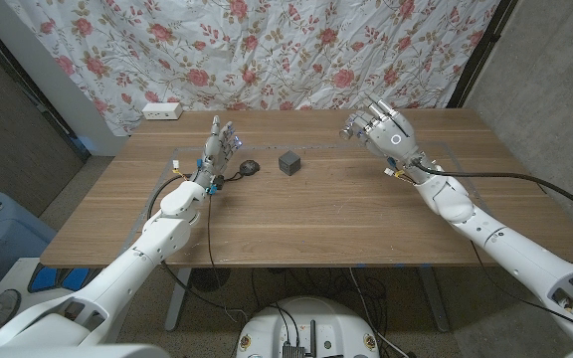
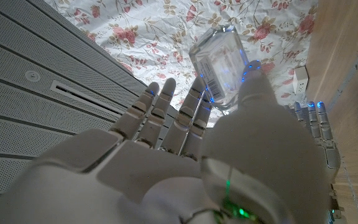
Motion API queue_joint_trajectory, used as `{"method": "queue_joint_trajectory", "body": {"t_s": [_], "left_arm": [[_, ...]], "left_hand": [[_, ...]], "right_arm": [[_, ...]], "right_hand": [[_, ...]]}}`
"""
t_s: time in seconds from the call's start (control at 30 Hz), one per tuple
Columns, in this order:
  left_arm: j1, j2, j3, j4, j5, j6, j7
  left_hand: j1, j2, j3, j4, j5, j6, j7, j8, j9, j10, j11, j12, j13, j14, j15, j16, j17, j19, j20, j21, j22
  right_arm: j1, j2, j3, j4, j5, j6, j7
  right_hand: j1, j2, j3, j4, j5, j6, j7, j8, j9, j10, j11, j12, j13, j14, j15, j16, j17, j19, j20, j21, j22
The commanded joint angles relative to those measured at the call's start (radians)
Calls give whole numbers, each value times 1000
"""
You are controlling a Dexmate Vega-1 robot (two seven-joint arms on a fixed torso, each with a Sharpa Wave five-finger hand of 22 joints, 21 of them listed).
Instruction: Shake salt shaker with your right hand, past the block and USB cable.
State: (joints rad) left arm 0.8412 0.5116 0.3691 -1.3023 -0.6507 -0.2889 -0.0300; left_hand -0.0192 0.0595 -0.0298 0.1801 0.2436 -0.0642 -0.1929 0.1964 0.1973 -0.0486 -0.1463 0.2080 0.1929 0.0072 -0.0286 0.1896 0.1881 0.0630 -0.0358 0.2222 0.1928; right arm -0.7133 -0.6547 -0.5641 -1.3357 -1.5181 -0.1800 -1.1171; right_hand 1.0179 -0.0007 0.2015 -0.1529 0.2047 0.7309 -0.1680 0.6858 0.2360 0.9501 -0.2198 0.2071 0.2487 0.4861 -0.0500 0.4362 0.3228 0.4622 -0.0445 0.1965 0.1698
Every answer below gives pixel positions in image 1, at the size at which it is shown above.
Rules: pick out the floral backdrop cloth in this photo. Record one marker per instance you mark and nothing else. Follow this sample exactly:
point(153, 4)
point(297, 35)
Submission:
point(266, 50)

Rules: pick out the black backdrop pole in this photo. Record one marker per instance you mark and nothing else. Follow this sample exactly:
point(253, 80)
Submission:
point(483, 50)

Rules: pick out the white pillar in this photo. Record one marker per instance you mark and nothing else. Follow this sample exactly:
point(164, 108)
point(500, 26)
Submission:
point(57, 84)

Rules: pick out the blue plastic bin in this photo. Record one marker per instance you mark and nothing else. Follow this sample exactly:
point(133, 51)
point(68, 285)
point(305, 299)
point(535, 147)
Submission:
point(8, 238)

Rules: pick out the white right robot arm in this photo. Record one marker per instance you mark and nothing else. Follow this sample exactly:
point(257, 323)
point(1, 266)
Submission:
point(505, 243)

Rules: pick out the black round base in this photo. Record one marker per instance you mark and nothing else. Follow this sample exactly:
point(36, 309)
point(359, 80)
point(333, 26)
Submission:
point(209, 279)

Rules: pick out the white power strip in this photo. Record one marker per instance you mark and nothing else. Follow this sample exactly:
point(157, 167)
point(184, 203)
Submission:
point(162, 111)

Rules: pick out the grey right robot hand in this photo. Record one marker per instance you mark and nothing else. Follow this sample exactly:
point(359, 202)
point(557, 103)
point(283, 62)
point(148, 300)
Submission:
point(391, 136)

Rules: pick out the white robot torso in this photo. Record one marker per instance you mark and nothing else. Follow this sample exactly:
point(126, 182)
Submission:
point(311, 323)

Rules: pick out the white board with blue pads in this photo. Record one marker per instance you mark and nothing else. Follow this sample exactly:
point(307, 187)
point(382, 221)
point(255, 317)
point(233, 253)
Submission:
point(23, 278)

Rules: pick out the grey table leg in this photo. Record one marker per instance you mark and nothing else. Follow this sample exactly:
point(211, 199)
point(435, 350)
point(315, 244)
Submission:
point(436, 298)
point(177, 298)

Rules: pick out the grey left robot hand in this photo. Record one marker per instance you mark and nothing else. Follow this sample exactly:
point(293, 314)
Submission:
point(214, 151)

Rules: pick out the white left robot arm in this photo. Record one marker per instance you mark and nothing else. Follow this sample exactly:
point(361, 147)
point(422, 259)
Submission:
point(157, 238)

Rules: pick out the dark grey block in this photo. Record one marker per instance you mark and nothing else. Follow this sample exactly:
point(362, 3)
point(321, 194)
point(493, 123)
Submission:
point(289, 163)

